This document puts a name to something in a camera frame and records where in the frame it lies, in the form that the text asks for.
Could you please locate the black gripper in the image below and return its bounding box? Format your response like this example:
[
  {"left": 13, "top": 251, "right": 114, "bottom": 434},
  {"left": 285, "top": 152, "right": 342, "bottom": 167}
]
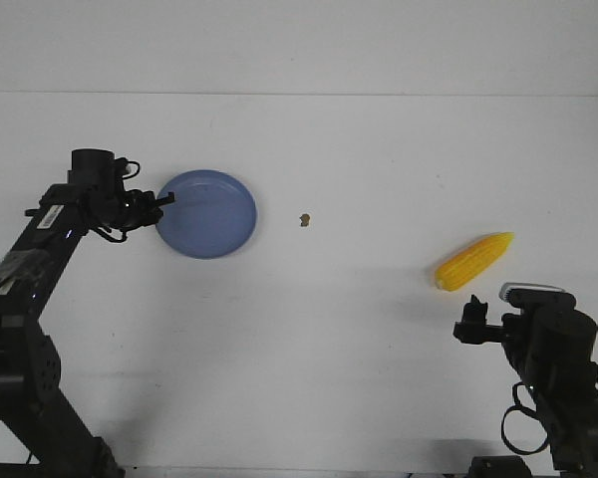
[
  {"left": 110, "top": 189, "right": 175, "bottom": 230},
  {"left": 452, "top": 295, "right": 508, "bottom": 345}
]

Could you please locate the yellow corn cob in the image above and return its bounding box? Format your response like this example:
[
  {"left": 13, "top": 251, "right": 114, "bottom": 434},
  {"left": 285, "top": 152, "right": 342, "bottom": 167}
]
[{"left": 434, "top": 232, "right": 515, "bottom": 292}]

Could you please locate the blue round plate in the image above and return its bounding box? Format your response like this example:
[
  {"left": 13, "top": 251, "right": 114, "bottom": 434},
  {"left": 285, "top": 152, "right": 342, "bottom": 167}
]
[{"left": 156, "top": 169, "right": 258, "bottom": 259}]

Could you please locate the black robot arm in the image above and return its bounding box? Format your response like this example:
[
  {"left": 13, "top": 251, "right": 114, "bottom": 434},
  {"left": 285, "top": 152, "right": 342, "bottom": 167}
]
[
  {"left": 0, "top": 148, "right": 175, "bottom": 477},
  {"left": 453, "top": 283, "right": 598, "bottom": 477}
]

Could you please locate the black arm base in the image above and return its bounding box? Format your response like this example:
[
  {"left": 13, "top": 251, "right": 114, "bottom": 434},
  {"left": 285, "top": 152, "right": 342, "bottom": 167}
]
[{"left": 465, "top": 455, "right": 532, "bottom": 478}]

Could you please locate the brown chipped spot on table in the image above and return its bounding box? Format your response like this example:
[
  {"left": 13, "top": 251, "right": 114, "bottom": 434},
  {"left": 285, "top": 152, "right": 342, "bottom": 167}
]
[{"left": 299, "top": 213, "right": 311, "bottom": 228}]

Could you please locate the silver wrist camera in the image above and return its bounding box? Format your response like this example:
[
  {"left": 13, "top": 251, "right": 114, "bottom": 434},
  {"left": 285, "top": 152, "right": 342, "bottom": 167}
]
[{"left": 498, "top": 282, "right": 565, "bottom": 302}]

